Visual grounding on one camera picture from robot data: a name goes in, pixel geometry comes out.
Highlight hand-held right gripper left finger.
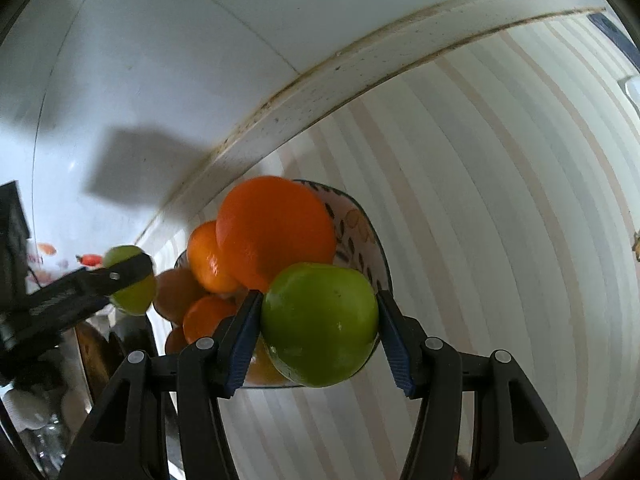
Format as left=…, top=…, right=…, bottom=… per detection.
left=57, top=289, right=264, bottom=480

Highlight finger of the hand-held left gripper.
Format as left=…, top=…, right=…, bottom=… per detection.
left=17, top=252, right=153, bottom=342

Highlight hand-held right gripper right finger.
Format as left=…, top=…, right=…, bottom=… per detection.
left=375, top=290, right=581, bottom=480

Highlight green apple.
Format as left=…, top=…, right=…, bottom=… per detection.
left=261, top=262, right=380, bottom=388
left=102, top=245, right=158, bottom=317

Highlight small orange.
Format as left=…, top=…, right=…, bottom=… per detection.
left=182, top=294, right=238, bottom=346
left=186, top=220, right=241, bottom=295

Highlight oval patterned plate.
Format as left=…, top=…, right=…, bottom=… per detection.
left=172, top=179, right=393, bottom=390

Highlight large orange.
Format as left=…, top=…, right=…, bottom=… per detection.
left=216, top=175, right=337, bottom=293

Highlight steel wok lid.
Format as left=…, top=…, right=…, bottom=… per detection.
left=75, top=320, right=126, bottom=411

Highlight striped cat print tablecloth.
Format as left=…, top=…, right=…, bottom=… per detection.
left=135, top=10, right=640, bottom=480

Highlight white paper sheet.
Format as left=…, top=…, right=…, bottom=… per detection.
left=617, top=74, right=640, bottom=111

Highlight dark blue phone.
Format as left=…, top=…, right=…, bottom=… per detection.
left=587, top=10, right=633, bottom=56

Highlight colourful wall stickers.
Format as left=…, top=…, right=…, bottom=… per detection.
left=27, top=242, right=103, bottom=273

